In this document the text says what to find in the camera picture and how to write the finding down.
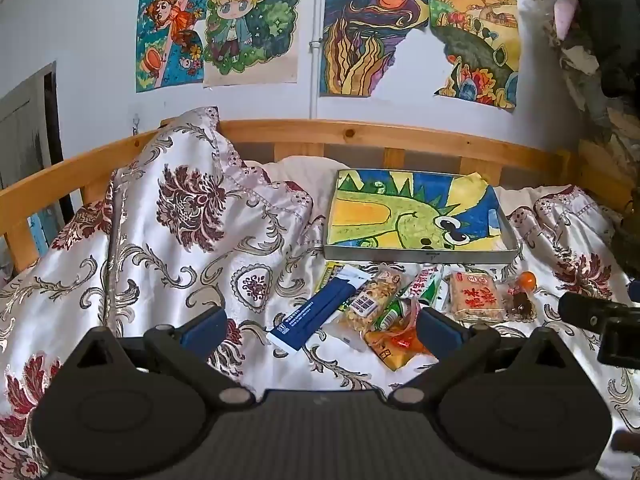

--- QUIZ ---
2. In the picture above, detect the blue long snack packet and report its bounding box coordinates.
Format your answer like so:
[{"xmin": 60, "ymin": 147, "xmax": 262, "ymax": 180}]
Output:
[{"xmin": 266, "ymin": 266, "xmax": 369, "ymax": 352}]

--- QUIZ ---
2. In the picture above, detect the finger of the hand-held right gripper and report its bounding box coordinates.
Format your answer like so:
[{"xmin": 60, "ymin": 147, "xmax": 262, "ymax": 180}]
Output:
[
  {"xmin": 598, "ymin": 316, "xmax": 640, "ymax": 367},
  {"xmin": 558, "ymin": 292, "xmax": 640, "ymax": 333}
]

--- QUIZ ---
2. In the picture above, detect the rice cracker packet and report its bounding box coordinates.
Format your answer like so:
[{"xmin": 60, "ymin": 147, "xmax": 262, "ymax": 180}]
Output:
[{"xmin": 447, "ymin": 270, "xmax": 505, "ymax": 323}]

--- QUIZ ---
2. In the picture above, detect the patterned hanging cloth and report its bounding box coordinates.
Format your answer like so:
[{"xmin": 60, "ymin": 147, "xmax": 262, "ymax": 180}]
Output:
[{"xmin": 544, "ymin": 7, "xmax": 640, "ymax": 211}]

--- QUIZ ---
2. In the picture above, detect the wooden bed rail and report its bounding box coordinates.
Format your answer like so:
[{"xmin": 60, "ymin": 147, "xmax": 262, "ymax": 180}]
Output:
[{"xmin": 0, "ymin": 119, "xmax": 628, "ymax": 273}]

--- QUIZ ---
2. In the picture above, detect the dark hanging garment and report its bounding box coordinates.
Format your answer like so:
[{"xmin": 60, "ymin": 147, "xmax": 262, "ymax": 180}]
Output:
[{"xmin": 542, "ymin": 0, "xmax": 640, "ymax": 100}]

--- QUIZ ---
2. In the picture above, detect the yellow green snack packet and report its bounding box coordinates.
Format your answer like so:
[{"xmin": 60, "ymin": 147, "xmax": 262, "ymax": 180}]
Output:
[{"xmin": 324, "ymin": 261, "xmax": 362, "ymax": 311}]

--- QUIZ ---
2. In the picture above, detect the dinosaur drawing paper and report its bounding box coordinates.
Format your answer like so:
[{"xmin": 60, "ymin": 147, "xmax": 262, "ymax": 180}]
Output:
[{"xmin": 327, "ymin": 170, "xmax": 513, "ymax": 252}]

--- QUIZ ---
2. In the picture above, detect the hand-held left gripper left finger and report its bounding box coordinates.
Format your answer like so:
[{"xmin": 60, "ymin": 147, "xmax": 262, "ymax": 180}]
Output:
[{"xmin": 65, "ymin": 306, "xmax": 256, "ymax": 408}]

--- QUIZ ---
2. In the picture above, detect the yellow brown snack packet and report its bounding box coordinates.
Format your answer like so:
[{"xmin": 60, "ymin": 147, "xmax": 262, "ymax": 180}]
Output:
[{"xmin": 365, "ymin": 329, "xmax": 437, "ymax": 372}]

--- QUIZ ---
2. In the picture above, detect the green sausage stick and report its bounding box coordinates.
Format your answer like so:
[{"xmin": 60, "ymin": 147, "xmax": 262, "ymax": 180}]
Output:
[{"xmin": 374, "ymin": 299, "xmax": 417, "ymax": 332}]

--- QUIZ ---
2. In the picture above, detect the orange-haired girl wall drawing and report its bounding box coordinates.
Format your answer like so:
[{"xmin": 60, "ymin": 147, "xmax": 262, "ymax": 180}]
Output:
[{"xmin": 135, "ymin": 0, "xmax": 211, "ymax": 94}]

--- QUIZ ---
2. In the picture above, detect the grey door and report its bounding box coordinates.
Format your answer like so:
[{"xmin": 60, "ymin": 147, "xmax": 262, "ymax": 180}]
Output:
[{"xmin": 0, "ymin": 61, "xmax": 75, "ymax": 223}]

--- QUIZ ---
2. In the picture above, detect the beige pillow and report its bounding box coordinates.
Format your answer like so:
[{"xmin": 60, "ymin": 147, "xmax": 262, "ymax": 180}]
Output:
[{"xmin": 244, "ymin": 156, "xmax": 353, "ymax": 221}]

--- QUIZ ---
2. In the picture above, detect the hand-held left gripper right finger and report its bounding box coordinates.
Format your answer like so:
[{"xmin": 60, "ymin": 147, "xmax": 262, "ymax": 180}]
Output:
[{"xmin": 387, "ymin": 306, "xmax": 576, "ymax": 408}]

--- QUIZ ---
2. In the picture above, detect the floral satin blanket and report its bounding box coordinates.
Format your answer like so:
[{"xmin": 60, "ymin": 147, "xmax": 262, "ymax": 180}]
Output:
[{"xmin": 0, "ymin": 106, "xmax": 640, "ymax": 480}]

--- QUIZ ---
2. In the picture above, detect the clear packet with orange ball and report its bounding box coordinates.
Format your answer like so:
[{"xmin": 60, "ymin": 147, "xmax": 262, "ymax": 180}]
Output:
[{"xmin": 500, "ymin": 270, "xmax": 539, "ymax": 322}]

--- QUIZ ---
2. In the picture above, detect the white wall pipe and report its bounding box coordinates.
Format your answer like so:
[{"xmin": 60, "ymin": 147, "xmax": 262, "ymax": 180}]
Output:
[{"xmin": 307, "ymin": 0, "xmax": 324, "ymax": 122}]

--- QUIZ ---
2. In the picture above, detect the swirly sun wall drawing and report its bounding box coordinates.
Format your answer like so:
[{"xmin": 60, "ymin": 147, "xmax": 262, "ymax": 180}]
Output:
[{"xmin": 319, "ymin": 0, "xmax": 432, "ymax": 99}]

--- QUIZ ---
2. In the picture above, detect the grey shallow tray box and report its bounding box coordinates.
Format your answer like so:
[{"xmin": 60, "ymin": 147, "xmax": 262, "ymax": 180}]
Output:
[{"xmin": 322, "ymin": 168, "xmax": 521, "ymax": 265}]

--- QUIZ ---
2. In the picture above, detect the green white snack packet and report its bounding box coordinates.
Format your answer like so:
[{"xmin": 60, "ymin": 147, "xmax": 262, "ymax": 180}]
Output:
[{"xmin": 404, "ymin": 263, "xmax": 452, "ymax": 312}]

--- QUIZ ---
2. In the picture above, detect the clear nut bar packet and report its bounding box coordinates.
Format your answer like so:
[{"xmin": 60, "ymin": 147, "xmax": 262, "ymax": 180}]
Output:
[{"xmin": 339, "ymin": 264, "xmax": 407, "ymax": 335}]

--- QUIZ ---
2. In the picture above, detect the blond figure wall drawing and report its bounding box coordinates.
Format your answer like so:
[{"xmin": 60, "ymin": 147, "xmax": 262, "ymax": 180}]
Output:
[{"xmin": 202, "ymin": 0, "xmax": 304, "ymax": 89}]

